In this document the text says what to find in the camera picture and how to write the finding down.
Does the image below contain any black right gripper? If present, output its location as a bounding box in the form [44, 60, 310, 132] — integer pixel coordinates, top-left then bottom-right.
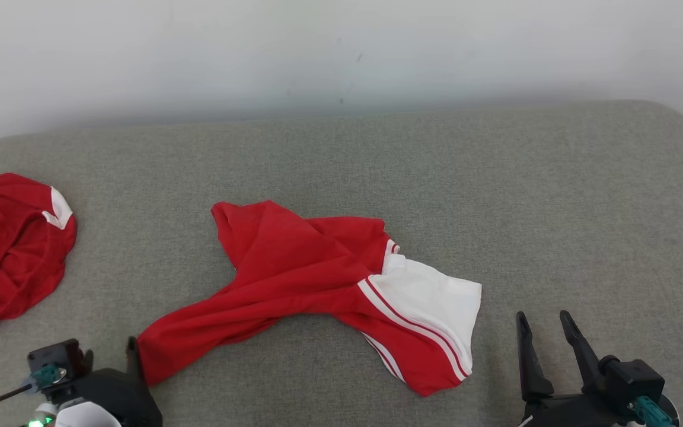
[516, 310, 633, 427]

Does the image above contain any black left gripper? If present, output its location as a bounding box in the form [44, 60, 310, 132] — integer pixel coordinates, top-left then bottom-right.
[60, 336, 163, 427]

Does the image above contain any red garment with white stripe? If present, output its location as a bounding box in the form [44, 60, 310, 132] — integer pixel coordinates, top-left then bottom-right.
[0, 173, 77, 342]

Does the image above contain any red shirt with white sleeves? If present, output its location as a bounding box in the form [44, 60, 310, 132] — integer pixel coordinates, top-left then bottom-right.
[137, 200, 483, 397]

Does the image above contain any grey fabric sofa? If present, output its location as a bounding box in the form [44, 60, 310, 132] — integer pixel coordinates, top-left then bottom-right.
[0, 100, 683, 427]

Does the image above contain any left cable with teal plug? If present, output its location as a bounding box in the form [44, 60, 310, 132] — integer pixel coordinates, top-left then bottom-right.
[0, 364, 68, 419]

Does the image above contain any cable with teal plug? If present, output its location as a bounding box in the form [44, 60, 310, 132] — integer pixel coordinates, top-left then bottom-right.
[632, 396, 674, 427]
[0, 364, 68, 419]

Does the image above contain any right cable with teal plug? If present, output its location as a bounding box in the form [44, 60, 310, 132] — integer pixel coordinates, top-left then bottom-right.
[632, 396, 674, 427]

